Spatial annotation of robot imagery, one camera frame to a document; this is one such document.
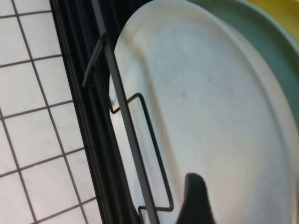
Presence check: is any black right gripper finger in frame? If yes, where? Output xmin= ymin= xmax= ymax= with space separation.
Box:
xmin=174 ymin=173 xmax=217 ymax=224

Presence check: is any white round plate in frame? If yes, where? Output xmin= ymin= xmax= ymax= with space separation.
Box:
xmin=109 ymin=0 xmax=299 ymax=224

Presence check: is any mint green round plate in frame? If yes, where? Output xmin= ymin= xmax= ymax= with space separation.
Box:
xmin=186 ymin=0 xmax=299 ymax=133

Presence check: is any yellow round plate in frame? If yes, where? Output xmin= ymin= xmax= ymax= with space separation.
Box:
xmin=242 ymin=0 xmax=299 ymax=45

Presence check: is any white black-grid tablecloth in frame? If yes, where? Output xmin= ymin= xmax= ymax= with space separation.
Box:
xmin=0 ymin=0 xmax=105 ymax=224

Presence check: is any black wire dish rack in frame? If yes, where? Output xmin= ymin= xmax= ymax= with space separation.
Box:
xmin=83 ymin=0 xmax=175 ymax=224
xmin=49 ymin=0 xmax=152 ymax=224

